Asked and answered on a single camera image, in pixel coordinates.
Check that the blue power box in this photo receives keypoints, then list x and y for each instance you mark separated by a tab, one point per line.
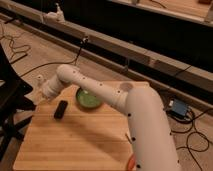
178	108

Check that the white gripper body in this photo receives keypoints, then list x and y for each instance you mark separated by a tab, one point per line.
52	88

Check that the orange carrot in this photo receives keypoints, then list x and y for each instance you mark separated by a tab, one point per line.
130	163

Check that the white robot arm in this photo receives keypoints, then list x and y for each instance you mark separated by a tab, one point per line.
126	110

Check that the translucent plastic cup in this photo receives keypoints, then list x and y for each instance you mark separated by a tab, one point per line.
126	86

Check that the wooden cutting board table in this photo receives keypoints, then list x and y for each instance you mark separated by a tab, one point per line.
97	140

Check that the black rectangular remote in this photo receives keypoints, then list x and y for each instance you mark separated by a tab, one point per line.
60	110

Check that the black chair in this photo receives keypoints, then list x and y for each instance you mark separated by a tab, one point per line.
12	98

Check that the white plastic bottle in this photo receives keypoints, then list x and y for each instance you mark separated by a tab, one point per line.
40	81

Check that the white object on ledge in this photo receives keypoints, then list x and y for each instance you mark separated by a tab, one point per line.
57	16

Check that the green bowl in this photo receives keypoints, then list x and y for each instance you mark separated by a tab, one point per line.
87	100

